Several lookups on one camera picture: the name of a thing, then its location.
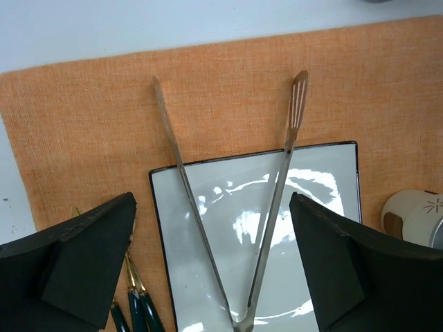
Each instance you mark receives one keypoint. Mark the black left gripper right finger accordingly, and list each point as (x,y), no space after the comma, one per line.
(360,279)

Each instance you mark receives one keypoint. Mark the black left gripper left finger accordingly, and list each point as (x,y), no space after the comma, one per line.
(64,278)

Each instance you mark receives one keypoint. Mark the stainless steel tongs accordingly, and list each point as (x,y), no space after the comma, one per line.
(217,219)

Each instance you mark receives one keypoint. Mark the cream mug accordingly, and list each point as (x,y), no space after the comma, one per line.
(414,216)

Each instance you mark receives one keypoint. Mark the orange cloth placemat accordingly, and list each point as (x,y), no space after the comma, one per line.
(83,132)

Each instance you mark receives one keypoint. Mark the white square plate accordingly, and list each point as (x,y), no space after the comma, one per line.
(328,174)

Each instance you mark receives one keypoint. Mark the green handled gold knife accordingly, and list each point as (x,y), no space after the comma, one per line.
(138,321)

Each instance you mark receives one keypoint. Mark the green handled gold spoon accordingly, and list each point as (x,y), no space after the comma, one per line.
(150,313)

